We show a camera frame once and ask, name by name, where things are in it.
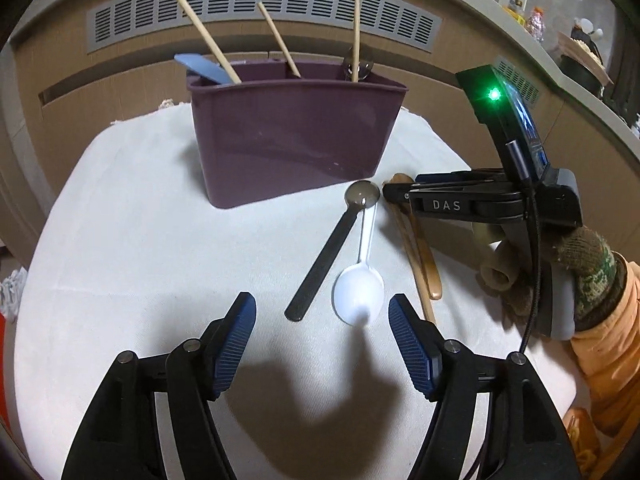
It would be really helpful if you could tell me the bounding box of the wooden spoon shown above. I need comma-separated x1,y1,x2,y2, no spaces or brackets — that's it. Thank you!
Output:
387,172,443,301

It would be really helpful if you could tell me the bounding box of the wooden chopstick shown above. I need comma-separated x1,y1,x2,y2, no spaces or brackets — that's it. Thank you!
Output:
257,2,302,79
385,200,437,325
351,0,362,83
177,0,243,84

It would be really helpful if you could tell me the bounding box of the short grey vent grille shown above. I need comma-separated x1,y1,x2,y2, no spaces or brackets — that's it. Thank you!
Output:
495,57,542,107

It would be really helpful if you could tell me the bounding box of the blue plastic spoon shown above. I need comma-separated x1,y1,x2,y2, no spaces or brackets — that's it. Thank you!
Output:
174,53,236,84

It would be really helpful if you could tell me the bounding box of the black usb cable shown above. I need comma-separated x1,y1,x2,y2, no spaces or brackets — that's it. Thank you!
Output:
505,141,547,357

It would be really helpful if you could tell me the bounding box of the long grey vent grille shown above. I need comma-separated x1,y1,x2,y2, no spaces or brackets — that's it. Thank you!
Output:
86,0,444,54

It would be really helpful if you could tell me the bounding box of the white sneaker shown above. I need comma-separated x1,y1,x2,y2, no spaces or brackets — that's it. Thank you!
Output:
0,269,27,317

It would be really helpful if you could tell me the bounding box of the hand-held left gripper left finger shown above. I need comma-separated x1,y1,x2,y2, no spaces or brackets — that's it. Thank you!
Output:
61,291,258,480

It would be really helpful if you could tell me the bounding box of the person's right hand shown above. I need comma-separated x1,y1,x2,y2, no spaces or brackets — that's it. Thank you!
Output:
472,223,629,333

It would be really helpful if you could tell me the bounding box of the purple utensil holder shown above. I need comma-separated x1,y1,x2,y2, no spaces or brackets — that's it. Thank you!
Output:
186,60,410,209

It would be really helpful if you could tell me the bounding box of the large white plastic spoon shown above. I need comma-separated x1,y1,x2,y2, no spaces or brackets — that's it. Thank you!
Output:
332,202,386,328

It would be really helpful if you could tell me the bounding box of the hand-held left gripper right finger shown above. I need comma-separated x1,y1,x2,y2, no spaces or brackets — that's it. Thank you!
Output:
387,294,583,480

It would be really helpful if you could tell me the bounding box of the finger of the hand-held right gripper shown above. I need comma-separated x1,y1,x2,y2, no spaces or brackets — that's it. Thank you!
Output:
381,170,516,207

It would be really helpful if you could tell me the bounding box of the black pot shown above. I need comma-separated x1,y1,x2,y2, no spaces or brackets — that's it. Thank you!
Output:
557,52,606,97

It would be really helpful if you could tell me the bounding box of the bottle with orange cap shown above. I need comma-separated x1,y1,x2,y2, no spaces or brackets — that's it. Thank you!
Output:
526,6,549,44

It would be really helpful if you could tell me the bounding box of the white cloth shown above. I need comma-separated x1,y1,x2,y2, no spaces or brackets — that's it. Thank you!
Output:
15,105,578,480

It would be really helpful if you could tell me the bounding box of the tan basket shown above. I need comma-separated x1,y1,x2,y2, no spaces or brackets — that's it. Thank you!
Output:
557,30,615,86

